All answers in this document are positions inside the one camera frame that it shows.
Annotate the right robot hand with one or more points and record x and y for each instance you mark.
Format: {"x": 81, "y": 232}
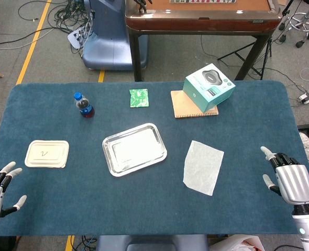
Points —
{"x": 294, "y": 183}

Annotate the silver metal tray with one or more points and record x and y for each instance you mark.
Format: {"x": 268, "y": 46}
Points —
{"x": 133, "y": 149}

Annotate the white socket panel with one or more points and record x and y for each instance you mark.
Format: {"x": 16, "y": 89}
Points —
{"x": 73, "y": 39}

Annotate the blue felt table cover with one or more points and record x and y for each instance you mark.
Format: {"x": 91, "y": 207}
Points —
{"x": 154, "y": 204}

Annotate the cola bottle blue cap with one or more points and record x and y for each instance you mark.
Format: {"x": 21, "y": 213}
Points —
{"x": 85, "y": 107}

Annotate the chrome stool base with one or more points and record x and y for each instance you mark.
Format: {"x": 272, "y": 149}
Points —
{"x": 303, "y": 19}

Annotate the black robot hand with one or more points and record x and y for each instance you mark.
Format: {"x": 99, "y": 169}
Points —
{"x": 141, "y": 4}

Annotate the white plastic bag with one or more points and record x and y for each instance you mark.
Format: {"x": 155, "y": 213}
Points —
{"x": 235, "y": 244}

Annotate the kraft spiral notebook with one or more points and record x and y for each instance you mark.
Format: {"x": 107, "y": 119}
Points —
{"x": 182, "y": 107}

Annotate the grey-blue robot torso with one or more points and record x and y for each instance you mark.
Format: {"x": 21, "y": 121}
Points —
{"x": 149, "y": 244}

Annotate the white shoe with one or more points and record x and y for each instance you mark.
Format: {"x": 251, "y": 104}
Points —
{"x": 307, "y": 146}

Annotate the black tripod stand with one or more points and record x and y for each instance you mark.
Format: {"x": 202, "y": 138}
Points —
{"x": 270, "y": 49}

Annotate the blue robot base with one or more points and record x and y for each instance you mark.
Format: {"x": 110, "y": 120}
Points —
{"x": 104, "y": 44}

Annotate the white paper sheet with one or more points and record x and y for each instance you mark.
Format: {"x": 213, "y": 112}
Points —
{"x": 203, "y": 167}

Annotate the green snack packet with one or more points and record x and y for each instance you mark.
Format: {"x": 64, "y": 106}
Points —
{"x": 138, "y": 98}

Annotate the teal product box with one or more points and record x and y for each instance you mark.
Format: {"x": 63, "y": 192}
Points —
{"x": 209, "y": 86}

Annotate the brown mahjong table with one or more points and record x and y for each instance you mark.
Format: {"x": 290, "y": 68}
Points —
{"x": 201, "y": 24}

